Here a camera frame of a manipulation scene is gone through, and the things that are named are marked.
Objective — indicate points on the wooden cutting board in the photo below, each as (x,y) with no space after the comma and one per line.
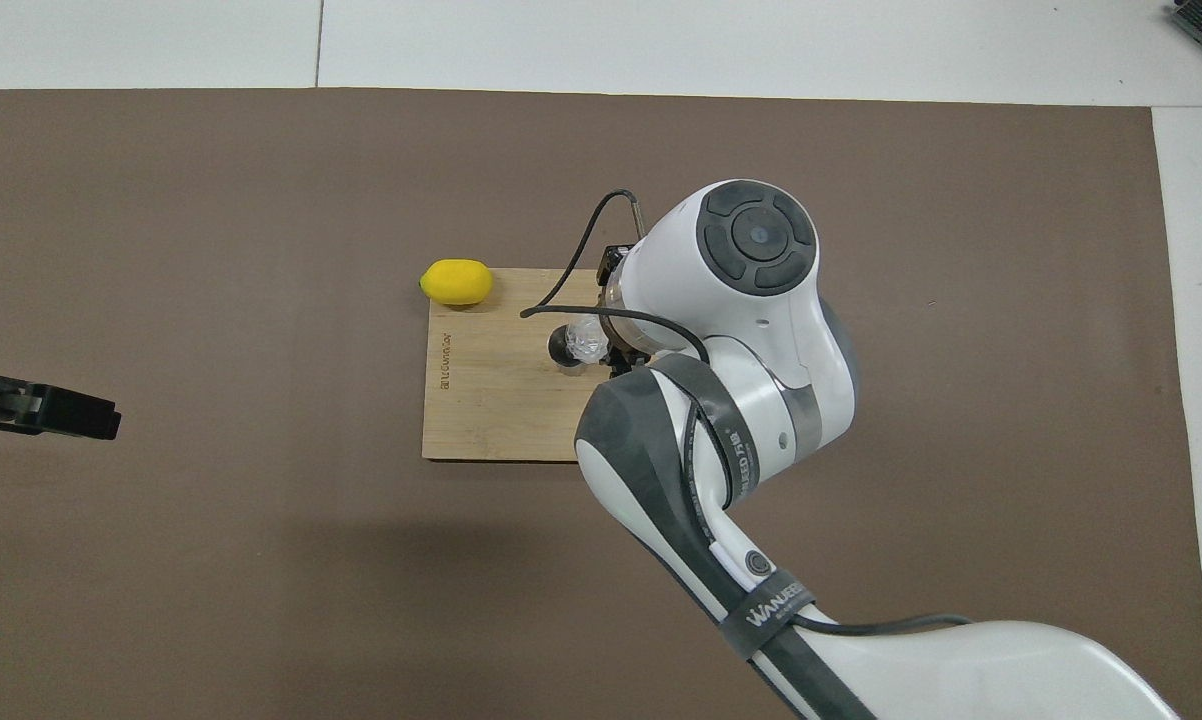
(481,400)

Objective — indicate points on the brown table mat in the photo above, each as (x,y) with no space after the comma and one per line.
(211,200)

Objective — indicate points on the yellow lemon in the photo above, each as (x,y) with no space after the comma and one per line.
(456,282)

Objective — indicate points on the clear glass cup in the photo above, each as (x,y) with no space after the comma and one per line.
(591,340)

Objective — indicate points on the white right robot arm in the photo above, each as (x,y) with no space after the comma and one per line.
(761,330)

